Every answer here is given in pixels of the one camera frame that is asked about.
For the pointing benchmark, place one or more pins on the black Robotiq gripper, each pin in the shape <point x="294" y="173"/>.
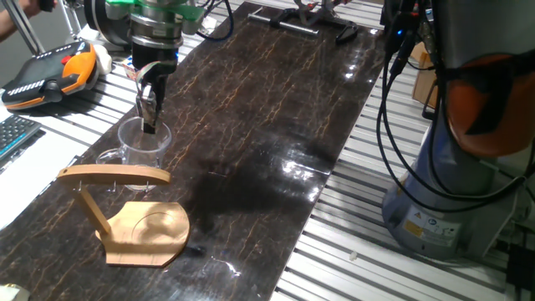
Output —
<point x="154" y="56"/>

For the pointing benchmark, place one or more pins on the person's bare forearm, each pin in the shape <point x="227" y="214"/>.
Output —
<point x="8" y="23"/>

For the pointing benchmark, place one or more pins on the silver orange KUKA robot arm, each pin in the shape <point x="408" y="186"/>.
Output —
<point x="451" y="167"/>

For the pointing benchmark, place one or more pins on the wooden cup rack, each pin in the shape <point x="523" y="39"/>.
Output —
<point x="144" y="238"/>

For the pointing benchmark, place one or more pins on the person's bare hand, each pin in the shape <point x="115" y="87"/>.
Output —
<point x="31" y="7"/>

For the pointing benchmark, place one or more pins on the Rubik's cube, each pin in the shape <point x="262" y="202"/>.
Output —
<point x="129" y="72"/>

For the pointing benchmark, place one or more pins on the black round spool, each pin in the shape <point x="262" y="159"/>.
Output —
<point x="98" y="21"/>

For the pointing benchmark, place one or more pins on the dark marble pattern mat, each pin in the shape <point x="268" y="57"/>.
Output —
<point x="259" y="125"/>

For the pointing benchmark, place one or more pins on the black orange teach pendant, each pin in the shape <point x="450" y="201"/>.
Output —
<point x="46" y="77"/>

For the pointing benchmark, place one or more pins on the black computer keyboard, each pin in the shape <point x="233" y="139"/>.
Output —
<point x="14" y="134"/>

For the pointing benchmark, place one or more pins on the large white paper sheet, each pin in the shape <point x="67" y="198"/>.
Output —
<point x="33" y="180"/>

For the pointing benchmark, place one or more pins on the black C-clamp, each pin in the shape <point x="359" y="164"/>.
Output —
<point x="311" y="23"/>

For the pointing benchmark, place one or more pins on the silver metal stand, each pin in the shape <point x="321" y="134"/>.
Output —
<point x="319" y="10"/>

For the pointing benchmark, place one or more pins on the white cardboard packet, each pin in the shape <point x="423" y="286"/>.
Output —
<point x="12" y="292"/>

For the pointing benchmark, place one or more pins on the small white scrap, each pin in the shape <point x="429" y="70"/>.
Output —
<point x="353" y="255"/>

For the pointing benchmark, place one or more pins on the open brown cardboard box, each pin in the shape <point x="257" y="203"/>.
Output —
<point x="423" y="79"/>

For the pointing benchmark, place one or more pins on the aluminium frame bar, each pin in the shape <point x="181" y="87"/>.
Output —
<point x="23" y="27"/>

